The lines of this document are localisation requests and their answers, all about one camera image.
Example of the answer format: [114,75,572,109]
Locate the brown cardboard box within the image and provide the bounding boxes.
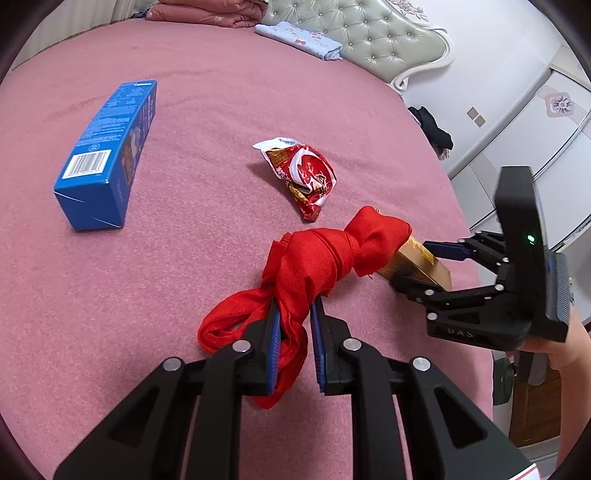
[377,235,452,291]

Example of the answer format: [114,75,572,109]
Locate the beige curtain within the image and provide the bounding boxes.
[9,0,155,71]

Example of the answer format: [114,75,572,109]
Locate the green tufted headboard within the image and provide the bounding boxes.
[263,0,456,93]

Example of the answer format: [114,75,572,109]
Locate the folded pink quilt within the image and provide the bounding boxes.
[145,0,269,28]

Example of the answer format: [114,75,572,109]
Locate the black clothes pile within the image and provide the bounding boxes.
[408,106,454,160]

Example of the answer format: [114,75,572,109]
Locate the white sliding wardrobe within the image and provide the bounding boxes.
[452,46,590,249]

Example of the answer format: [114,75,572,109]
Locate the red snack wrapper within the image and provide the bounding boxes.
[252,137,337,222]

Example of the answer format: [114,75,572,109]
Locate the blue cardboard box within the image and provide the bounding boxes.
[53,80,157,231]

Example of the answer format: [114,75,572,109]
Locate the person right hand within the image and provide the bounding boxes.
[508,306,590,372]

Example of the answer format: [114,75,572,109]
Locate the folded light blue blanket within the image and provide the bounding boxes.
[254,21,342,61]

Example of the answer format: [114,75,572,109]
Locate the wall switch plates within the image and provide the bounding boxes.
[467,107,486,128]

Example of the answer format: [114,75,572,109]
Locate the red cloth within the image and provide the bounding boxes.
[197,206,412,409]

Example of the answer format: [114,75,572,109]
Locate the person right forearm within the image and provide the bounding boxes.
[557,358,591,465]

